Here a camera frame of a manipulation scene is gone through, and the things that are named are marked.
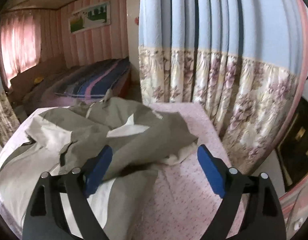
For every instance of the grey and white jacket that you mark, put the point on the grey and white jacket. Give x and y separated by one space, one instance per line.
60 139

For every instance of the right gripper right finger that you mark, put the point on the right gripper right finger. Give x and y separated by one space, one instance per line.
262 217

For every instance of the yellow toy on bed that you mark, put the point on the yellow toy on bed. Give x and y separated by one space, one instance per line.
38 80

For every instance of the landscape wall picture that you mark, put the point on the landscape wall picture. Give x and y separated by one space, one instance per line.
91 17

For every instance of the brown bed headboard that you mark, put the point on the brown bed headboard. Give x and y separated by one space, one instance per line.
23 82

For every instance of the white wardrobe with decals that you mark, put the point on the white wardrobe with decals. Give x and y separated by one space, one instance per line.
133 9

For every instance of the blue floral curtain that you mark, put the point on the blue floral curtain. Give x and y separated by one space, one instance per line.
244 61

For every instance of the pink window curtain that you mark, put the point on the pink window curtain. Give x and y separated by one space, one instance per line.
20 41

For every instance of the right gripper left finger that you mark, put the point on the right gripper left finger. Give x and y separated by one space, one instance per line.
45 217

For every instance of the dark wooden cabinet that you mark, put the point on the dark wooden cabinet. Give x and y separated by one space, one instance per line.
292 151

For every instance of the pink floral bed sheet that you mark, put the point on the pink floral bed sheet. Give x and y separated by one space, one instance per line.
183 203

